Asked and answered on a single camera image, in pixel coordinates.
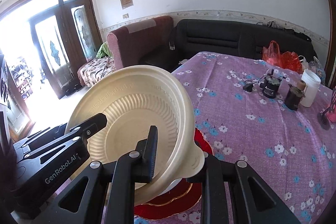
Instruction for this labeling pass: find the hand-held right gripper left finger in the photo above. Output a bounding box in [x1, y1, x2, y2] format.
[46, 125, 159, 224]

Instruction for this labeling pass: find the green cloth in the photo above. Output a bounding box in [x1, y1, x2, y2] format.
[96, 41, 113, 59]

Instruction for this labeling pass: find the dark brown motor pump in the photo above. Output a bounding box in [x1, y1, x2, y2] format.
[284, 80, 307, 111]

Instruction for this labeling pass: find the white plastic jar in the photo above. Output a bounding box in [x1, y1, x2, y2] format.
[299, 69, 322, 108]

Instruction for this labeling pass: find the black labelled pump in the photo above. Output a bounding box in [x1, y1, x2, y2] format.
[261, 69, 283, 98]

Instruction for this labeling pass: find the black sofa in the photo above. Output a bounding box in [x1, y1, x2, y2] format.
[140, 18, 315, 73]

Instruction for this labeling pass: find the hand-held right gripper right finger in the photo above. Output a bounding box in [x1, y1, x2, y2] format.
[188, 153, 302, 224]

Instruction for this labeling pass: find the clear plastic bag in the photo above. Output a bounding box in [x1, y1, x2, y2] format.
[299, 55, 326, 79]

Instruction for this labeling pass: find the large red glass plate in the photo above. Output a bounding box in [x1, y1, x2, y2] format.
[134, 128, 214, 222]

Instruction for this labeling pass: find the black phone stand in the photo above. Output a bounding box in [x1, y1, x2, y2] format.
[317, 87, 336, 131]

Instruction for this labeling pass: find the orange-red plastic bag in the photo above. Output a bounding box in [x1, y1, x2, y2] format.
[262, 41, 282, 65]

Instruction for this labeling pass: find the maroon sofa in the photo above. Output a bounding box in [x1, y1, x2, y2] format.
[106, 16, 174, 71]

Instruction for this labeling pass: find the cream plastic bowl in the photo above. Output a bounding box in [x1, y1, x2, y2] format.
[64, 64, 205, 206]

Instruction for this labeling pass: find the patterned blanket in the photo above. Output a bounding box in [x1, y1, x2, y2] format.
[77, 56, 116, 87]

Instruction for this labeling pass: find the purple floral tablecloth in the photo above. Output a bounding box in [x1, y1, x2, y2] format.
[102, 51, 336, 224]

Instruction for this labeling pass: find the wooden glass door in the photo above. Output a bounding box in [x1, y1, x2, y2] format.
[26, 0, 103, 100]

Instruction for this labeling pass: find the dark red plastic bag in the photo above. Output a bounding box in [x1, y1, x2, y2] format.
[279, 51, 303, 74]

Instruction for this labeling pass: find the small gold-rimmed red plate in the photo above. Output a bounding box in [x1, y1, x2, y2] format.
[143, 182, 195, 207]

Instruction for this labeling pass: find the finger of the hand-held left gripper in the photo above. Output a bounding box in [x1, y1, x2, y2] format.
[26, 124, 69, 151]
[23, 113, 108, 165]

